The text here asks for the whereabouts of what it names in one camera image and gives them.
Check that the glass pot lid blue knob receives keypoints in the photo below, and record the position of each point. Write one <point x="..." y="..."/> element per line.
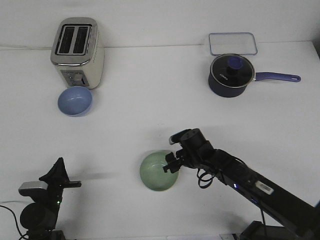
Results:
<point x="232" y="70"/>

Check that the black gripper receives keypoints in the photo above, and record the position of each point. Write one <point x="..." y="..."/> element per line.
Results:
<point x="57" y="180"/>
<point x="195" y="150"/>

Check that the silver two-slot toaster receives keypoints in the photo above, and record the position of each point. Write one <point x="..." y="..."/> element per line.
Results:
<point x="78" y="53"/>

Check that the blue bowl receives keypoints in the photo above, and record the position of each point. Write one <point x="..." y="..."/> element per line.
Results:
<point x="75" y="101"/>

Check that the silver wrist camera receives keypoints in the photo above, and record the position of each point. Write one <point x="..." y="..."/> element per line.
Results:
<point x="175" y="138"/>
<point x="32" y="188"/>

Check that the clear plastic container lid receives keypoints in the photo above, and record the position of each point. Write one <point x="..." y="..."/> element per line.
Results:
<point x="241" y="43"/>

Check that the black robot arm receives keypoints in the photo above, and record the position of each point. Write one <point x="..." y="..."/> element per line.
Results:
<point x="299" y="220"/>
<point x="39" y="218"/>

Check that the dark blue saucepan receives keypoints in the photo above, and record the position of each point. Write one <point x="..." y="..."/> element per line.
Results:
<point x="228" y="92"/>

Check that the green bowl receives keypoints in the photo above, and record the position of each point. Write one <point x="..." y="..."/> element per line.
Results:
<point x="152" y="173"/>

